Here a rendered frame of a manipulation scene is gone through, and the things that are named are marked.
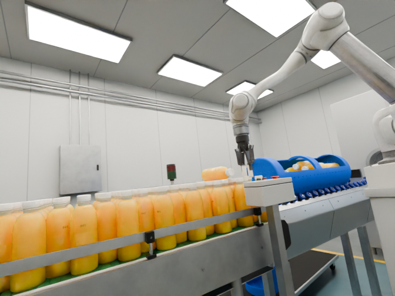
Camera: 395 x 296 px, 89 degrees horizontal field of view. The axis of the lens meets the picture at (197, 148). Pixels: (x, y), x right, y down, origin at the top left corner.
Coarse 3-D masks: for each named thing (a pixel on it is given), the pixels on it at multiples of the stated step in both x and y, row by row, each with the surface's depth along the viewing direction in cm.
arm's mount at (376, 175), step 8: (368, 168) 100; (376, 168) 98; (384, 168) 95; (392, 168) 93; (368, 176) 100; (376, 176) 97; (384, 176) 95; (392, 176) 93; (368, 184) 100; (376, 184) 97; (384, 184) 95; (392, 184) 93
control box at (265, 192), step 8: (248, 184) 85; (256, 184) 81; (264, 184) 80; (272, 184) 82; (280, 184) 85; (288, 184) 87; (248, 192) 85; (256, 192) 81; (264, 192) 79; (272, 192) 81; (280, 192) 84; (288, 192) 86; (248, 200) 85; (256, 200) 81; (264, 200) 78; (272, 200) 80; (280, 200) 83; (288, 200) 85
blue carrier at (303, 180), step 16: (256, 160) 129; (272, 160) 122; (288, 160) 154; (304, 160) 167; (320, 160) 178; (336, 160) 167; (288, 176) 119; (304, 176) 127; (320, 176) 136; (336, 176) 147; (304, 192) 132
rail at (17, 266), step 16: (176, 224) 73; (192, 224) 75; (208, 224) 79; (112, 240) 61; (128, 240) 63; (144, 240) 66; (48, 256) 53; (64, 256) 55; (80, 256) 57; (0, 272) 48; (16, 272) 50
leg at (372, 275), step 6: (360, 228) 161; (360, 234) 161; (366, 234) 160; (360, 240) 161; (366, 240) 158; (366, 246) 158; (366, 252) 158; (366, 258) 158; (372, 258) 157; (366, 264) 158; (372, 264) 156; (366, 270) 158; (372, 270) 155; (372, 276) 155; (372, 282) 155; (378, 282) 155; (372, 288) 155; (378, 288) 153; (372, 294) 155; (378, 294) 152
